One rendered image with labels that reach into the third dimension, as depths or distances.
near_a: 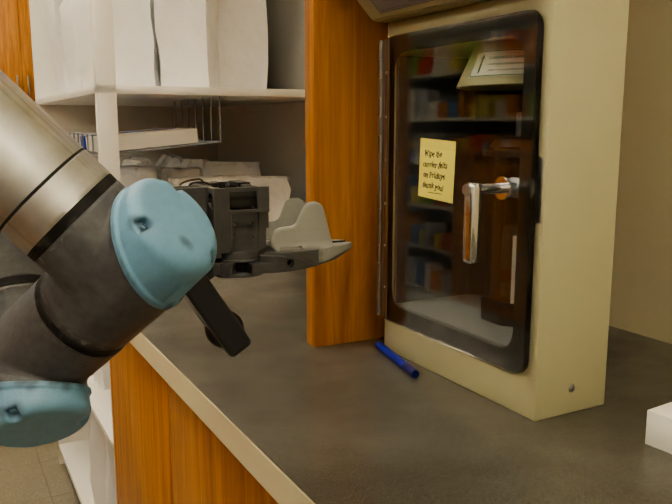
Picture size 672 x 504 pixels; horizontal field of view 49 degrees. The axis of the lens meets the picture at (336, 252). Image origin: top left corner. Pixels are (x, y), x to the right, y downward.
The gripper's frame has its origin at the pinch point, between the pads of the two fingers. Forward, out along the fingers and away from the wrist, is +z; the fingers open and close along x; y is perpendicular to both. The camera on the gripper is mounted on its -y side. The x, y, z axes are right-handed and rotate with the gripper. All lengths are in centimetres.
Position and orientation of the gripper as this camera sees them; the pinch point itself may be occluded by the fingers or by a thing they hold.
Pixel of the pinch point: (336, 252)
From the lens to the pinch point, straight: 74.5
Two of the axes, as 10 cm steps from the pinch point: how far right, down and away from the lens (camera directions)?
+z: 8.8, -0.8, 4.6
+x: -4.7, -1.6, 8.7
